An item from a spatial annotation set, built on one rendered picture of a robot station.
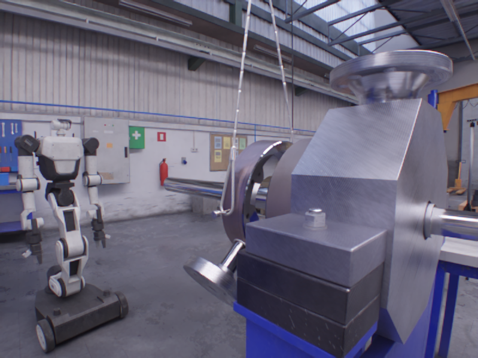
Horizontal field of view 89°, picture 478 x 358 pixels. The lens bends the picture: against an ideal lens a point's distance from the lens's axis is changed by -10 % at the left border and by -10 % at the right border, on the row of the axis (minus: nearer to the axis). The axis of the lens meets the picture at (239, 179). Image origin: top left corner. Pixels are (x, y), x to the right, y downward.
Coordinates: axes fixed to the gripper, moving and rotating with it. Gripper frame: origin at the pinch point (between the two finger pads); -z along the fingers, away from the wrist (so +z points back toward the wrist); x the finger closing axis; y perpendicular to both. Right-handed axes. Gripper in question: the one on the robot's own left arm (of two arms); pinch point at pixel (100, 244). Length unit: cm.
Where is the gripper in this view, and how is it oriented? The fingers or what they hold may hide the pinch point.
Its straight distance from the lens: 229.4
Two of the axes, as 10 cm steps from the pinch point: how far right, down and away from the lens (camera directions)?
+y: 5.9, -0.6, 8.1
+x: 7.9, -1.5, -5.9
